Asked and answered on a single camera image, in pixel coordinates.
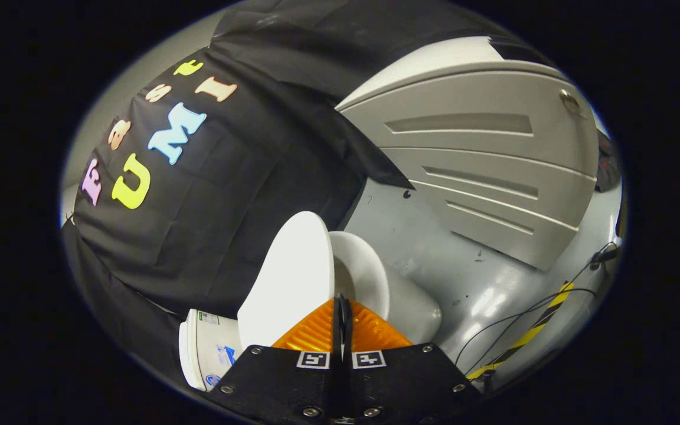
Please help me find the black cable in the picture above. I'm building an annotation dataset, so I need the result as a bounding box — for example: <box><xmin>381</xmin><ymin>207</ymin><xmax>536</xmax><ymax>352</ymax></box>
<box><xmin>455</xmin><ymin>242</ymin><xmax>619</xmax><ymax>370</ymax></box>

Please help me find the black backdrop cloth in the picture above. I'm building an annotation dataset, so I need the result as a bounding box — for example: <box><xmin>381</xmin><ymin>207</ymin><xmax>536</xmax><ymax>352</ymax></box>
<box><xmin>61</xmin><ymin>0</ymin><xmax>553</xmax><ymax>381</ymax></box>

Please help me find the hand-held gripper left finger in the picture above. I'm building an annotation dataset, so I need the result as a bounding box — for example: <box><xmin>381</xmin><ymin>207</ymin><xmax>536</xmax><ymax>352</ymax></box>
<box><xmin>207</xmin><ymin>294</ymin><xmax>344</xmax><ymax>423</ymax></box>

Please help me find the white toilet lid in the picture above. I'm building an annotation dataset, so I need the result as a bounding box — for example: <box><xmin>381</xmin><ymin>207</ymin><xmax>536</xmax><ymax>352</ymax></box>
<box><xmin>237</xmin><ymin>211</ymin><xmax>336</xmax><ymax>349</ymax></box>

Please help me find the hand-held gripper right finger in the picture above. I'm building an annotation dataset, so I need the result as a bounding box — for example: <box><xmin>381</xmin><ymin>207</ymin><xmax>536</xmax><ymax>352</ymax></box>
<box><xmin>342</xmin><ymin>295</ymin><xmax>483</xmax><ymax>423</ymax></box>

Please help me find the white cabinet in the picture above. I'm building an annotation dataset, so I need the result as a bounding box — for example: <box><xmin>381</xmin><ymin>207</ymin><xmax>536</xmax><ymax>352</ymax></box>
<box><xmin>335</xmin><ymin>37</ymin><xmax>600</xmax><ymax>272</ymax></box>

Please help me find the white ceramic toilet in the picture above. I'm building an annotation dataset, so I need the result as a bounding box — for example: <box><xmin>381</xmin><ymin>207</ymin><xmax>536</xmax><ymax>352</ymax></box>
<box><xmin>178</xmin><ymin>230</ymin><xmax>443</xmax><ymax>393</ymax></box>

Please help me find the yellow black hazard tape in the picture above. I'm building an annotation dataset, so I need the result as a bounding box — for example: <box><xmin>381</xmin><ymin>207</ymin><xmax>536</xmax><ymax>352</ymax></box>
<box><xmin>467</xmin><ymin>282</ymin><xmax>576</xmax><ymax>381</ymax></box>

